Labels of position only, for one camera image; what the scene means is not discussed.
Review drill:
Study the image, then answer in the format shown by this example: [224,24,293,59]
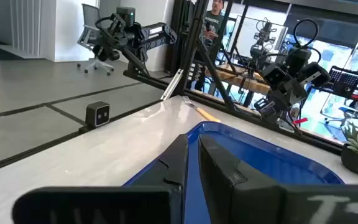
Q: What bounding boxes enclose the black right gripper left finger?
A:
[12,134,189,224]

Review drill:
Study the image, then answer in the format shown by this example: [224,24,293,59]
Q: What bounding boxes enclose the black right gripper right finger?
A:
[198,134,358,224]

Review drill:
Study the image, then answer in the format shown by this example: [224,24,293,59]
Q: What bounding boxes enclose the fork with orange handle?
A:
[181,95,222,123]

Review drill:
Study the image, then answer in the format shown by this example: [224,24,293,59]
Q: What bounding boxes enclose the blue plastic tray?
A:
[122,121,345,224]

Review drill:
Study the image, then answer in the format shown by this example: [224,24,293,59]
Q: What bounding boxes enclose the wooden workbench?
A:
[205,63,273,96]

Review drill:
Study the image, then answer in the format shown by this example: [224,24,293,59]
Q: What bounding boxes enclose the black perforated panel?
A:
[327,65,358,98]

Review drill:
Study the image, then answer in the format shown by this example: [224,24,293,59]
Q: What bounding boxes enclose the white board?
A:
[228,15,289,60]

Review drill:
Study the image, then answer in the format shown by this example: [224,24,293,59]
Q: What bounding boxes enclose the person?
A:
[202,0,227,48]

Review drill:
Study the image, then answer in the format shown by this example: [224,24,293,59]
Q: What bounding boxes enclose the grey office chair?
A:
[76,3,116,77]

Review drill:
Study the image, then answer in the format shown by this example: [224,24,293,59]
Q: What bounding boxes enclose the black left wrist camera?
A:
[261,63,291,90]

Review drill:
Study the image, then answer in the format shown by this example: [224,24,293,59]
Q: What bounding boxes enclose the silver metal bracket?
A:
[161,68,185,101]

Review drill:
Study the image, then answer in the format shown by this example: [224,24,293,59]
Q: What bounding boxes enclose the small black cube camera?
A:
[85,100,112,129]

